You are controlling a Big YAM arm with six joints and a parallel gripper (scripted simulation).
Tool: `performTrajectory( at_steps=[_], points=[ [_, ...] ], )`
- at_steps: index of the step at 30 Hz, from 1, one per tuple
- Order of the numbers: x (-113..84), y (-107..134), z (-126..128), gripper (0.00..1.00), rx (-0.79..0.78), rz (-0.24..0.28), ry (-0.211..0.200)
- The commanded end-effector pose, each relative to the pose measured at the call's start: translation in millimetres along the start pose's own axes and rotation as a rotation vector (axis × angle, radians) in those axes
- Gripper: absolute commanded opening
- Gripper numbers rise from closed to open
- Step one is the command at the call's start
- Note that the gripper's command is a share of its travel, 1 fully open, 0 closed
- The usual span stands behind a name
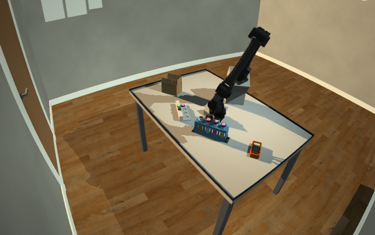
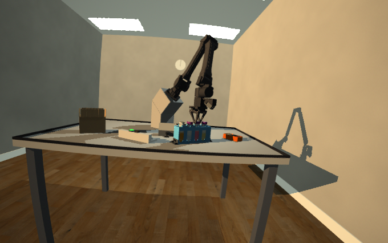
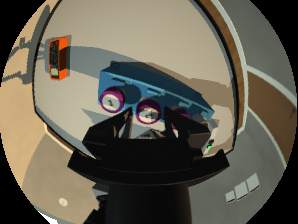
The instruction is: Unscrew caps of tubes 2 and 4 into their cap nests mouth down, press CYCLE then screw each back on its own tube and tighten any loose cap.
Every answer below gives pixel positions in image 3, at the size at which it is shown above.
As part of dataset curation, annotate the black table edge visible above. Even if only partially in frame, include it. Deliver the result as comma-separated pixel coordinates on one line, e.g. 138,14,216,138
32,0,239,158

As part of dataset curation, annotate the magenta screw cap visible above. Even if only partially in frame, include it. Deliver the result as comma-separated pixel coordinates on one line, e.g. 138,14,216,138
172,108,191,130

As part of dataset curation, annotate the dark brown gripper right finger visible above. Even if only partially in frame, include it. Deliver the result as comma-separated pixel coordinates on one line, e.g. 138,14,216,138
164,106,211,151

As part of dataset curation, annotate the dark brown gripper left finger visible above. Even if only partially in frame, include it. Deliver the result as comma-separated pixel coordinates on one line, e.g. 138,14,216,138
85,107,133,139

